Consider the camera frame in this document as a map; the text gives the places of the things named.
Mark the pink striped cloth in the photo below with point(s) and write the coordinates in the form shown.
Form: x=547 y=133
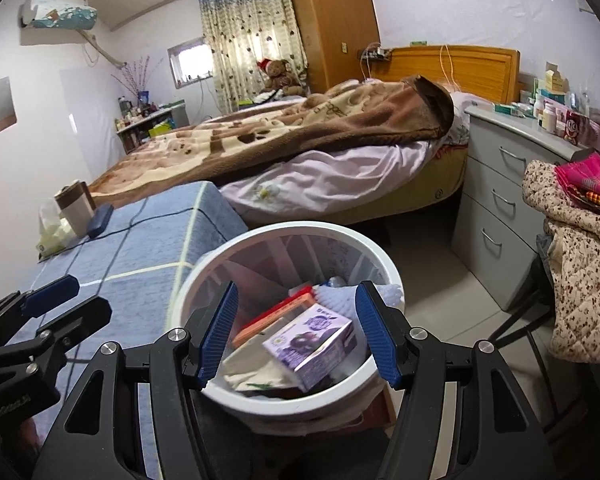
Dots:
x=581 y=181

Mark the brown patterned blanket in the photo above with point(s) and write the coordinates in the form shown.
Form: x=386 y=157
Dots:
x=229 y=148

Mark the white trash bin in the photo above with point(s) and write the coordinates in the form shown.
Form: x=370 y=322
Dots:
x=268 y=265

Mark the vase with branches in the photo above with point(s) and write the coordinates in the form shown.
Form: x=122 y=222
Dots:
x=135 y=76

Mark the red cilostazol tablet box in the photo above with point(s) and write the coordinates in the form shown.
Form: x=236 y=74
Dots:
x=292 y=305

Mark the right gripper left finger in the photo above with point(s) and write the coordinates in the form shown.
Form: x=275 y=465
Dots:
x=96 y=434

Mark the grey drawer nightstand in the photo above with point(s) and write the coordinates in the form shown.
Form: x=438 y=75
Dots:
x=495 y=230

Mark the purple foam net sleeve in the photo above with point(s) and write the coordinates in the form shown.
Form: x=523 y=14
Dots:
x=342 y=299

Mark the wooden bed headboard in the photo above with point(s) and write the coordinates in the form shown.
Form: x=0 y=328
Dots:
x=489 y=72

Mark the floral quilted jacket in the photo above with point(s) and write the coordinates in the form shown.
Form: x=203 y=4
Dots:
x=574 y=263

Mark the dark blue glasses case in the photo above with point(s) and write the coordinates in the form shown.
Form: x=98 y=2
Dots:
x=99 y=222

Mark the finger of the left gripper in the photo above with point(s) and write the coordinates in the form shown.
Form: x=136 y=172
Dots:
x=50 y=296
x=68 y=330

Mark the beige paper bag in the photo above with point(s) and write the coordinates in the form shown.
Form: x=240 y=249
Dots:
x=251 y=368

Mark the beige brown travel cup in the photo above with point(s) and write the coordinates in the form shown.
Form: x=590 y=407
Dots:
x=77 y=206

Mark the purple drink carton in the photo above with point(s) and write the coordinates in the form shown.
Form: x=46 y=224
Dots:
x=312 y=345

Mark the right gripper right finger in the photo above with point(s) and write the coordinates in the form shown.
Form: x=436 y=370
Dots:
x=496 y=433

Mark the wall air conditioner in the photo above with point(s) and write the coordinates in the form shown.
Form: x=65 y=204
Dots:
x=58 y=14

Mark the patterned window curtain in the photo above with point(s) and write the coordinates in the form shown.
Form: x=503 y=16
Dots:
x=242 y=33

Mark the cluttered desk shelf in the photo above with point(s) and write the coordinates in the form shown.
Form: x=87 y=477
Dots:
x=135 y=130

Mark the small window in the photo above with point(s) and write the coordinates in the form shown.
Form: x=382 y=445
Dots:
x=190 y=62

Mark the pink bed sheet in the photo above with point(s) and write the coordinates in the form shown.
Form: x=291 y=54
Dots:
x=316 y=183

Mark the yellow tissue box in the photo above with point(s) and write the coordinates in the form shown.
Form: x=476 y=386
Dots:
x=56 y=234

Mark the orange wooden wardrobe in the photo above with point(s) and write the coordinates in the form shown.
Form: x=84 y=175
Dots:
x=334 y=34

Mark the brown teddy bear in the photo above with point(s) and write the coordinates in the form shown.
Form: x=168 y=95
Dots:
x=279 y=79

